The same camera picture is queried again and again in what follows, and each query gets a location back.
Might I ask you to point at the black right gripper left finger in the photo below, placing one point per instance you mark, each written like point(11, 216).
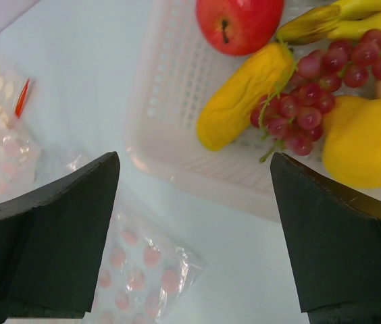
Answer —
point(52, 241)

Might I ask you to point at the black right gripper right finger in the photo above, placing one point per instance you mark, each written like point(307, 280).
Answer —
point(333, 237)

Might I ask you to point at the clear bag pink dots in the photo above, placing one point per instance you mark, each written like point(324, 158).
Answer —
point(144, 269)

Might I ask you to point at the red grape bunch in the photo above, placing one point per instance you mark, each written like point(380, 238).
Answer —
point(292, 116)

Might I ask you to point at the red apple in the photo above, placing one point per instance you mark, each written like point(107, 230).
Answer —
point(238, 27)

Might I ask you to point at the yellow pear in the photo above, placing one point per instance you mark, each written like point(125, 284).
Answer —
point(351, 151)

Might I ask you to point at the yellow pepper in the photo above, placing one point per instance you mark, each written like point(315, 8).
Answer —
point(227, 113)

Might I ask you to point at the white plastic fruit basket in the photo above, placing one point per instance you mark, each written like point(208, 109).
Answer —
point(177, 74)

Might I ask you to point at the yellow banana bunch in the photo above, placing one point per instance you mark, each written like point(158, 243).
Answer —
point(340, 19)

